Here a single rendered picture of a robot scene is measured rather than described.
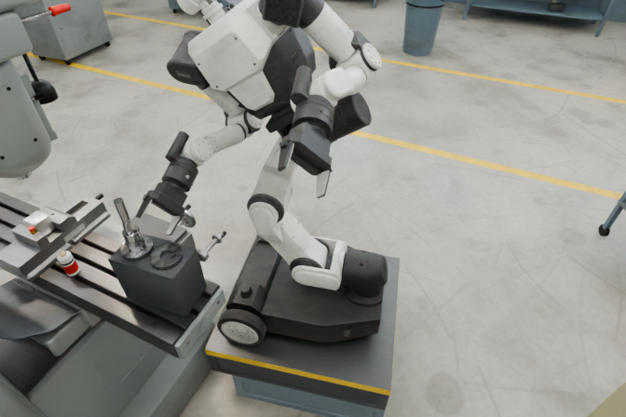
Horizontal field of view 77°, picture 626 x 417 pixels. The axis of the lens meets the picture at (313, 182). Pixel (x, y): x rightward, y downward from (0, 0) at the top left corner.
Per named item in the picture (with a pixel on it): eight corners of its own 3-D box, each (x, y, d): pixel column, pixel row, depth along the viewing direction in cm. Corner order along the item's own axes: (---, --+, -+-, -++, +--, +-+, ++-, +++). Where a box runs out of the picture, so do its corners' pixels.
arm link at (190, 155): (183, 182, 126) (197, 154, 132) (204, 180, 120) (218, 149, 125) (155, 162, 119) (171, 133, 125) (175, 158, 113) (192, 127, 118)
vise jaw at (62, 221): (53, 211, 146) (48, 203, 143) (77, 221, 142) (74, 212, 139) (38, 221, 142) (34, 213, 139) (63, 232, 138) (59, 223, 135)
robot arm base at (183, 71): (199, 57, 138) (179, 30, 129) (229, 53, 132) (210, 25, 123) (182, 89, 131) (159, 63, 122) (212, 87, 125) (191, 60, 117)
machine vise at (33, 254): (84, 204, 159) (74, 183, 152) (112, 215, 154) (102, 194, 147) (0, 268, 134) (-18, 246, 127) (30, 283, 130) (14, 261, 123)
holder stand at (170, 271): (150, 268, 134) (133, 227, 122) (207, 286, 129) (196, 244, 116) (126, 297, 125) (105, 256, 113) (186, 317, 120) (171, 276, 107)
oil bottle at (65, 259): (74, 265, 135) (61, 243, 128) (82, 269, 134) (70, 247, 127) (63, 274, 132) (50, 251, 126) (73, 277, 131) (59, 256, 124)
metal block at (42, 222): (44, 222, 140) (36, 210, 136) (56, 227, 138) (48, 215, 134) (30, 233, 136) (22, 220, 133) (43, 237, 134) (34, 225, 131)
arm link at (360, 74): (328, 109, 105) (358, 94, 120) (359, 89, 98) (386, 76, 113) (307, 73, 103) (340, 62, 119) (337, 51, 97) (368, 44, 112)
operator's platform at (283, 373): (390, 302, 231) (400, 258, 206) (380, 430, 180) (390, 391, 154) (262, 278, 244) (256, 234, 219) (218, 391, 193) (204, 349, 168)
